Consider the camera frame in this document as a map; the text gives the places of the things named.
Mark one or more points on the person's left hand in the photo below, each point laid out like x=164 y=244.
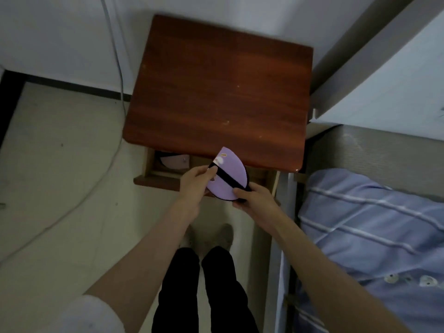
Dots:
x=192 y=190

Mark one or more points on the person's right hand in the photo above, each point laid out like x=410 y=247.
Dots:
x=258 y=206

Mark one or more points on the person's right thumb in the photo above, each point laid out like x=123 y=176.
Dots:
x=242 y=192

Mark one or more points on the person's left thumb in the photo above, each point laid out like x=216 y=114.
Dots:
x=207 y=168

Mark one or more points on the person's left forearm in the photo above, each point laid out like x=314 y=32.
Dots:
x=145 y=267

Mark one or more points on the person's right forearm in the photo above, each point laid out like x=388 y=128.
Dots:
x=326 y=273

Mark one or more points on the pink item in drawer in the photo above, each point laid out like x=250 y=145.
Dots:
x=172 y=161

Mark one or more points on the grey right shoe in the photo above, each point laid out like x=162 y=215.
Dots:
x=221 y=237

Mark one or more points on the grey shoe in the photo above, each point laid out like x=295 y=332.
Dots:
x=189 y=237
x=221 y=237

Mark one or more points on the open wooden nightstand drawer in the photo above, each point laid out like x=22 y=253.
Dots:
x=156 y=179

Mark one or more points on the grey left shoe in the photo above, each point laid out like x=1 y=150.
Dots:
x=189 y=237

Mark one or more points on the brown wooden nightstand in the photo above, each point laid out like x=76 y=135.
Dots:
x=215 y=90

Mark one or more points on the black trousers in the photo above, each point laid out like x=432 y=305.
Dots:
x=211 y=294

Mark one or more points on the blue striped bed cover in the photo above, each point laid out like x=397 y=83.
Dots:
x=374 y=246

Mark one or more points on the grey bed headboard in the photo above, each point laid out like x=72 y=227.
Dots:
x=381 y=159

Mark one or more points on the white sleeve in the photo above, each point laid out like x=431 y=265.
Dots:
x=86 y=317

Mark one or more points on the white bed frame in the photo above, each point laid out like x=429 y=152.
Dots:
x=281 y=260

